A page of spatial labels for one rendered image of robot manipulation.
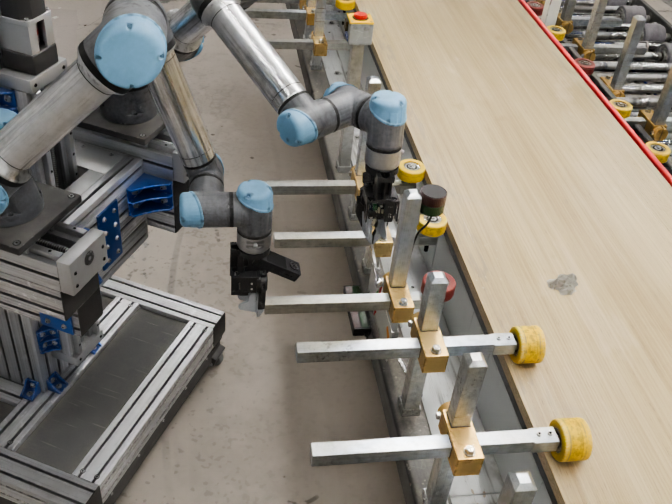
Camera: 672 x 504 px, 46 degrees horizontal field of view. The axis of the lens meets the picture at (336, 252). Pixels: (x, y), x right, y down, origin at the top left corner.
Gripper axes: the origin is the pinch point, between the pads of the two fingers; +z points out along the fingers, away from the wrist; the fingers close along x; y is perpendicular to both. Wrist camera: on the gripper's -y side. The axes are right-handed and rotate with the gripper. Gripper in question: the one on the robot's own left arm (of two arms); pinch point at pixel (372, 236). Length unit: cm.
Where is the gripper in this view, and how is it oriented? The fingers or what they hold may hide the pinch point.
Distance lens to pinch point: 179.7
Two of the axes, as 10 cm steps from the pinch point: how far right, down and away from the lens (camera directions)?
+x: 9.9, -0.2, 1.4
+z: -0.6, 8.2, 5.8
